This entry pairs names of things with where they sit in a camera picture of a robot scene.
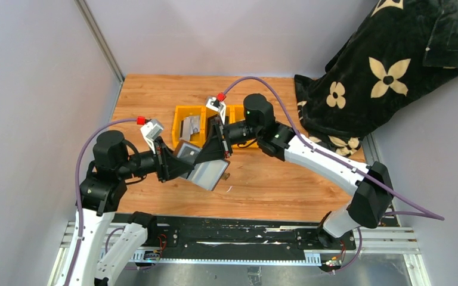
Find dark grey credit card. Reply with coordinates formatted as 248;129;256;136
174;141;201;163

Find brown leather card holder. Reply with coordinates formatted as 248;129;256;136
180;159;230;191

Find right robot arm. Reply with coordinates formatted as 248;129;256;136
195;94;394;248

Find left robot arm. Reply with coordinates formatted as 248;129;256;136
56;130;194;285

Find silver card in tray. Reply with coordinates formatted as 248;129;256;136
180;115;200;141

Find yellow compartment tray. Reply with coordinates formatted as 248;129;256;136
172;105;257;148

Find black floral blanket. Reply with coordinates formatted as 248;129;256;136
294;1;458;157

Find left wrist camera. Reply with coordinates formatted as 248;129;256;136
140;119;164;154

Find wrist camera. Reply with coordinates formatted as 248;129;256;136
140;119;164;154
205;92;227;125

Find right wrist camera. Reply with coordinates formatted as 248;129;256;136
205;92;227;125

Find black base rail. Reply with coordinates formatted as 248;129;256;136
143;216;357;266

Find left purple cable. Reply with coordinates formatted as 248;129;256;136
61;116;147;286

